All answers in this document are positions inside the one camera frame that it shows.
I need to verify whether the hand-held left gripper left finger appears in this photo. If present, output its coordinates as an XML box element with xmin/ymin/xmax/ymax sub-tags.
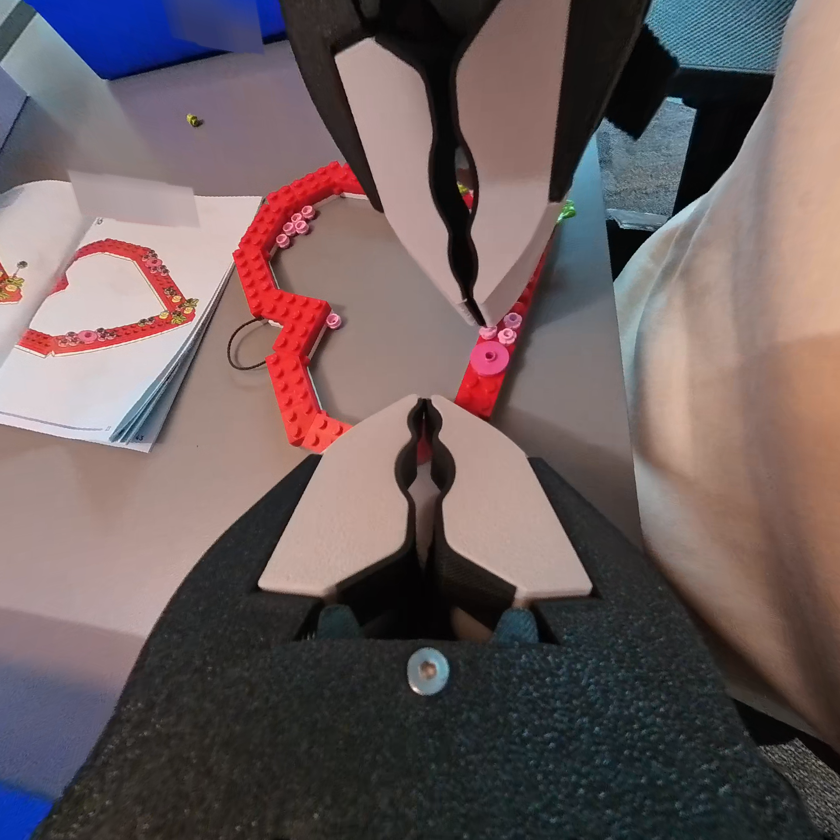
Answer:
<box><xmin>257</xmin><ymin>395</ymin><xmax>421</xmax><ymax>599</ymax></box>

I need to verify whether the instruction booklet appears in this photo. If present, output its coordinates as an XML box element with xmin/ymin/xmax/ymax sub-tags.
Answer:
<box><xmin>0</xmin><ymin>180</ymin><xmax>263</xmax><ymax>454</ymax></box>

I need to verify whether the person's light clothing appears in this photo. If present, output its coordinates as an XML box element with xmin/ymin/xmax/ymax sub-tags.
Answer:
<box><xmin>613</xmin><ymin>0</ymin><xmax>840</xmax><ymax>749</ymax></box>

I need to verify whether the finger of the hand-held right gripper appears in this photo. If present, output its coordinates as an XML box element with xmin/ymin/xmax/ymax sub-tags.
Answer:
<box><xmin>456</xmin><ymin>0</ymin><xmax>572</xmax><ymax>328</ymax></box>
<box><xmin>335</xmin><ymin>36</ymin><xmax>480</xmax><ymax>326</ymax></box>

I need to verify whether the black cord loop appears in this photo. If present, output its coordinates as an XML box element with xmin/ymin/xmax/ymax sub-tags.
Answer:
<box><xmin>227</xmin><ymin>320</ymin><xmax>280</xmax><ymax>375</ymax></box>

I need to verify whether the red brick heart frame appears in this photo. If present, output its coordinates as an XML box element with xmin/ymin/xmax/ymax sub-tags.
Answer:
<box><xmin>233</xmin><ymin>161</ymin><xmax>559</xmax><ymax>457</ymax></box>

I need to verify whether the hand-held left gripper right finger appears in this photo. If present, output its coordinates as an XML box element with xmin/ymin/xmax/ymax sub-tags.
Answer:
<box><xmin>423</xmin><ymin>395</ymin><xmax>593</xmax><ymax>608</ymax></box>

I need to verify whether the grey desk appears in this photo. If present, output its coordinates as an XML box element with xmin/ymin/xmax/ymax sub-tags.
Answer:
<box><xmin>0</xmin><ymin>13</ymin><xmax>647</xmax><ymax>808</ymax></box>

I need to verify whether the black mesh office chair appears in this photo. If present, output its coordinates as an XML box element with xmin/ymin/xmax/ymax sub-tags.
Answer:
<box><xmin>607</xmin><ymin>0</ymin><xmax>798</xmax><ymax>231</ymax></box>

